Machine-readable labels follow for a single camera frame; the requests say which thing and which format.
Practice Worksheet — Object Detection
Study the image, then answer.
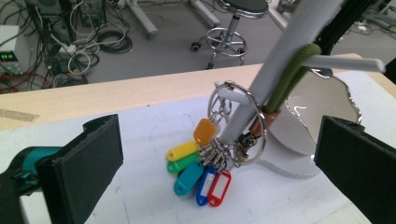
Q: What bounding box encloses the key ring with coloured tags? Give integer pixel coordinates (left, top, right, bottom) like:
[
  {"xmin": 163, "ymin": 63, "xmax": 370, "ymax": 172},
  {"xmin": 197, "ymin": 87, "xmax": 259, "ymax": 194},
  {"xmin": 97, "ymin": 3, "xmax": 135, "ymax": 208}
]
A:
[{"xmin": 165, "ymin": 80, "xmax": 268, "ymax": 208}]

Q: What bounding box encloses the white power supply unit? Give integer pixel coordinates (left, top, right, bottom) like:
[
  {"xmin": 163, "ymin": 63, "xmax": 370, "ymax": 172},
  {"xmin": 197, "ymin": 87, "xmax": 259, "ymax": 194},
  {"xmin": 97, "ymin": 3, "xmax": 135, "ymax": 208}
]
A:
[{"xmin": 0, "ymin": 24, "xmax": 23, "ymax": 75}]

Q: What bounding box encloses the black coiled cable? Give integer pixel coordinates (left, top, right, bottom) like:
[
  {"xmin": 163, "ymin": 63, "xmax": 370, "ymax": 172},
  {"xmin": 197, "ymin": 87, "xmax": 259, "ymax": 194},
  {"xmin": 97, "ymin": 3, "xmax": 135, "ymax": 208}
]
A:
[{"xmin": 98, "ymin": 28, "xmax": 134, "ymax": 54}]

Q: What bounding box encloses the green lanyard with brown leather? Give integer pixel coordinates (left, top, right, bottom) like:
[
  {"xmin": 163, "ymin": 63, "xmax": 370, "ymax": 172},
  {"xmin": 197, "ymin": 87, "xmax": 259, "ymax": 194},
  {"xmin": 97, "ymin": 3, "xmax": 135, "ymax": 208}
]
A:
[{"xmin": 233, "ymin": 43, "xmax": 322, "ymax": 159}]

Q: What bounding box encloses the white desk leg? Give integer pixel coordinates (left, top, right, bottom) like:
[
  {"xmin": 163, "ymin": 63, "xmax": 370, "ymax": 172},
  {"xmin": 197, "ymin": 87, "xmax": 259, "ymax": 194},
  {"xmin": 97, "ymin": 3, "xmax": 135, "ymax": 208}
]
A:
[
  {"xmin": 189, "ymin": 0, "xmax": 222, "ymax": 30},
  {"xmin": 125, "ymin": 0, "xmax": 160, "ymax": 40}
]

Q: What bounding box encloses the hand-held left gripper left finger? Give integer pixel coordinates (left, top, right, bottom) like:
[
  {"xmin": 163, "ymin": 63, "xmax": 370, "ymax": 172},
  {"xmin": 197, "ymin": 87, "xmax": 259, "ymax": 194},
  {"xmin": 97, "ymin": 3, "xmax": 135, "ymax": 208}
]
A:
[{"xmin": 36, "ymin": 113, "xmax": 124, "ymax": 224}]

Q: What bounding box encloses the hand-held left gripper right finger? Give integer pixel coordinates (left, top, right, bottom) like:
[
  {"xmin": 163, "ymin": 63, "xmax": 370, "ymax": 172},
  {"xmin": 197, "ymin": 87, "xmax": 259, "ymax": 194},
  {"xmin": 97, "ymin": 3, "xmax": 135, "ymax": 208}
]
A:
[{"xmin": 313, "ymin": 115, "xmax": 396, "ymax": 224}]

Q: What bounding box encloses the black metal frame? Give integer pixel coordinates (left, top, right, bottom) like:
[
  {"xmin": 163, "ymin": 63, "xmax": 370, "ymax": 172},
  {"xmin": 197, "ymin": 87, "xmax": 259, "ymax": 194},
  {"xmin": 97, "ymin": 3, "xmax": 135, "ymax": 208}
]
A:
[{"xmin": 313, "ymin": 0, "xmax": 379, "ymax": 54}]

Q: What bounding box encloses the white hook stand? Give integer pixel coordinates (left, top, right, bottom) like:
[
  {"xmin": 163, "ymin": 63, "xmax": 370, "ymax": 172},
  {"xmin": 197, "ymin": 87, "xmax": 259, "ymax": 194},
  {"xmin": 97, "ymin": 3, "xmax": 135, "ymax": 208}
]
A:
[{"xmin": 214, "ymin": 0, "xmax": 388, "ymax": 180}]

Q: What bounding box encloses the white bowl with wavy rim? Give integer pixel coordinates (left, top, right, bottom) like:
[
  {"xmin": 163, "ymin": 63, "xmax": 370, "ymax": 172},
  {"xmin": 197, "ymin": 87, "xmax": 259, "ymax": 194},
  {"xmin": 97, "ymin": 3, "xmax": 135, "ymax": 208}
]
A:
[{"xmin": 266, "ymin": 68, "xmax": 364, "ymax": 157}]

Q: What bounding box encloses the black round stool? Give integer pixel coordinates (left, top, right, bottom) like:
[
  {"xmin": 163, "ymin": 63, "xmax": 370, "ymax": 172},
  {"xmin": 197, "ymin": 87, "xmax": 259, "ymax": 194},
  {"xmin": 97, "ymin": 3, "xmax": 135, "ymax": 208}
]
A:
[{"xmin": 190, "ymin": 0, "xmax": 270, "ymax": 70}]

